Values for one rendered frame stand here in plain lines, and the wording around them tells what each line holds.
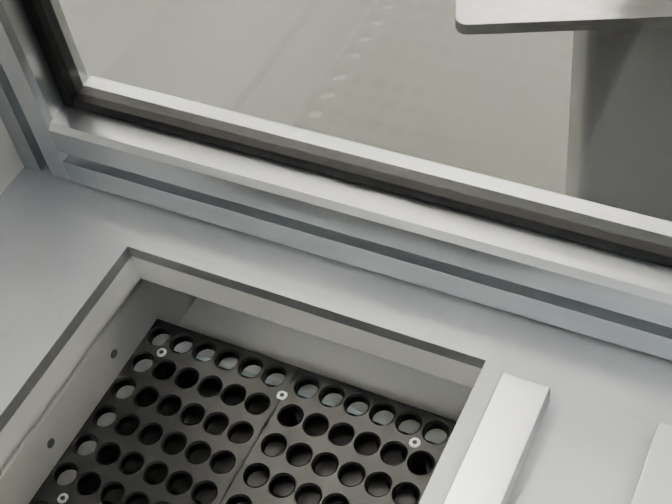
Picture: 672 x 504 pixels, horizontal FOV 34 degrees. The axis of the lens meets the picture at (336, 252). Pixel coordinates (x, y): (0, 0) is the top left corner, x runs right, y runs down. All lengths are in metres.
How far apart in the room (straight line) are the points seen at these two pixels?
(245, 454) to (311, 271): 0.10
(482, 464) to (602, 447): 0.05
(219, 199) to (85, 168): 0.08
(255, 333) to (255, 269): 0.12
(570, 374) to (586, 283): 0.05
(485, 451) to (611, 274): 0.09
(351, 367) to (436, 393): 0.05
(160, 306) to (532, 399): 0.26
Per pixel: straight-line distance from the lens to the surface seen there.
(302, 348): 0.66
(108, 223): 0.61
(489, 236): 0.50
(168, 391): 0.58
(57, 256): 0.60
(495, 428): 0.48
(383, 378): 0.64
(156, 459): 0.56
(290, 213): 0.54
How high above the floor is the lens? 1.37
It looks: 49 degrees down
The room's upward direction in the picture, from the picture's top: 11 degrees counter-clockwise
